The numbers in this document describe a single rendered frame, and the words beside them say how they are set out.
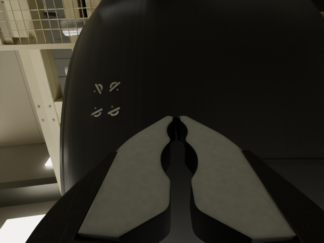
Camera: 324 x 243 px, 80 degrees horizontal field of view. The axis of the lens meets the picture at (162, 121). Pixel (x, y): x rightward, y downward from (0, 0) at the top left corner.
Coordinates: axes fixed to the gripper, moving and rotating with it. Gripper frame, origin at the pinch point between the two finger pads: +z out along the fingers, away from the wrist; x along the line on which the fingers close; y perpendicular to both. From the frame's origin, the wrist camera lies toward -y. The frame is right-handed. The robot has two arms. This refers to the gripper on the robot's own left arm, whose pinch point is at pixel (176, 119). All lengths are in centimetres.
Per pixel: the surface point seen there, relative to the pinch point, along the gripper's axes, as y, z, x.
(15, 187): 252, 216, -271
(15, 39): 2, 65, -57
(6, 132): 277, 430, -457
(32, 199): 281, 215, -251
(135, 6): -6.4, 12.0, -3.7
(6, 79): 134, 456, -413
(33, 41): 4, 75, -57
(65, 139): 4.5, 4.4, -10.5
